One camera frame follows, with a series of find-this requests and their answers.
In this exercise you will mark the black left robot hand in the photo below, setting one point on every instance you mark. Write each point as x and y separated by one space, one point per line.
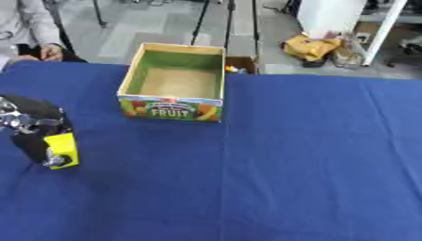
34 125

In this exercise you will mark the yellow rectangular block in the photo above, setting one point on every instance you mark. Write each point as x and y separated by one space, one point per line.
62 147

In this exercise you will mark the cardboard box with green inside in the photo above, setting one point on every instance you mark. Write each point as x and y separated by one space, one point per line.
175 82

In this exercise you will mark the small brown cardboard box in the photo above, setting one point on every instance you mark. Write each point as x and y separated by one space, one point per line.
241 65

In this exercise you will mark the person's hand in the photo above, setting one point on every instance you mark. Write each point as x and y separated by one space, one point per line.
50 51

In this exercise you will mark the person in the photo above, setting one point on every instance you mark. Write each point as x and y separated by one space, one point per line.
22 25

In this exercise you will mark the black chair leg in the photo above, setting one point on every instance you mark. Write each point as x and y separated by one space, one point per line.
99 13

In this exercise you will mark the black tripod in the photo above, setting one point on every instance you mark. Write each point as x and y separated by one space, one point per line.
227 25

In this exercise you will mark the yellow bag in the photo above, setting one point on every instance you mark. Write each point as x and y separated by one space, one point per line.
310 47

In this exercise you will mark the white cabinet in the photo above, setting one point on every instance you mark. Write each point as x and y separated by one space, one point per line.
330 17

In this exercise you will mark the white table leg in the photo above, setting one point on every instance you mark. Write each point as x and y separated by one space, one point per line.
383 33

